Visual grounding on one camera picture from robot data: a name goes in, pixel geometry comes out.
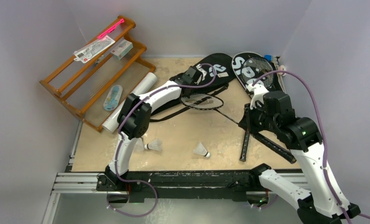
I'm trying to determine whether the black racket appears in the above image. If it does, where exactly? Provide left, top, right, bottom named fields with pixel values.
left=239, top=56, right=273, bottom=162
left=180, top=93, right=297, bottom=164

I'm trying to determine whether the black CROSSWAY racket bag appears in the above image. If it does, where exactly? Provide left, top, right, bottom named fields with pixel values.
left=150, top=53, right=236, bottom=123

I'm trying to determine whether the black SPORT racket bag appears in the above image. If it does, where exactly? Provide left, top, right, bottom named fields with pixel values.
left=231, top=52, right=283, bottom=91

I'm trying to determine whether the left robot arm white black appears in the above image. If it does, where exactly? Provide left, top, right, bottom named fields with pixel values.
left=105, top=66, right=204, bottom=191

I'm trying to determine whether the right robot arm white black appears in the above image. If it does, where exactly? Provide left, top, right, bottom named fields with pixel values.
left=239, top=91, right=361, bottom=224

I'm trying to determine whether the light blue blister pack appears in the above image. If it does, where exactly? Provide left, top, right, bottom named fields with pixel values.
left=103, top=85, right=123, bottom=111

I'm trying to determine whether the white shuttlecock tube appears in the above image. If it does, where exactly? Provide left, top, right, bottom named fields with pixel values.
left=102, top=72, right=158, bottom=133

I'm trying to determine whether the blue white small object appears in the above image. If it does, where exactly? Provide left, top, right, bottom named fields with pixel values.
left=264, top=55, right=279, bottom=62

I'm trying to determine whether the right white shuttlecock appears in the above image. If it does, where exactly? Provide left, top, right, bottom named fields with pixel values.
left=193, top=142, right=211, bottom=158

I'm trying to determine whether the white shuttlecock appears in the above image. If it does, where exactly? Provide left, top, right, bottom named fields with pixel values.
left=193, top=142, right=211, bottom=158
left=144, top=139, right=162, bottom=152

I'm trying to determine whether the small teal white box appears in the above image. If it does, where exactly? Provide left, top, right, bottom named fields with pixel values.
left=111, top=40, right=133, bottom=60

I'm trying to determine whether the left white shuttlecock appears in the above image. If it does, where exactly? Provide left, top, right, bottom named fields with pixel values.
left=144, top=139, right=162, bottom=152

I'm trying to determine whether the wooden rack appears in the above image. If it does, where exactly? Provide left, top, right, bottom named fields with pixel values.
left=40, top=15, right=156, bottom=132

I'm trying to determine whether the flat packaged item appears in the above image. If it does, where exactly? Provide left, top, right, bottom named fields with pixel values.
left=73, top=36, right=116, bottom=63

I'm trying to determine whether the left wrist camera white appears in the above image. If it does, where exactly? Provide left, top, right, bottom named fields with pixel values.
left=196, top=64, right=209, bottom=84

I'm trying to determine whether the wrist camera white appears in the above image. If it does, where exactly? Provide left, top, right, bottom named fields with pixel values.
left=196, top=64, right=209, bottom=84
left=247, top=84, right=269, bottom=110

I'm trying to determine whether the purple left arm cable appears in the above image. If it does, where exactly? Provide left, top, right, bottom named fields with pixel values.
left=114, top=63, right=218, bottom=186

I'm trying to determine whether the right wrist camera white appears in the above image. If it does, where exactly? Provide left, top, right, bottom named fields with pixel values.
left=247, top=84, right=269, bottom=110

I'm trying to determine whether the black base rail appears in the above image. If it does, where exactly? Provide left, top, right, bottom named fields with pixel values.
left=96, top=167, right=267, bottom=203

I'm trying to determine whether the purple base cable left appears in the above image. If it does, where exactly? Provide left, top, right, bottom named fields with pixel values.
left=106, top=181, right=159, bottom=218

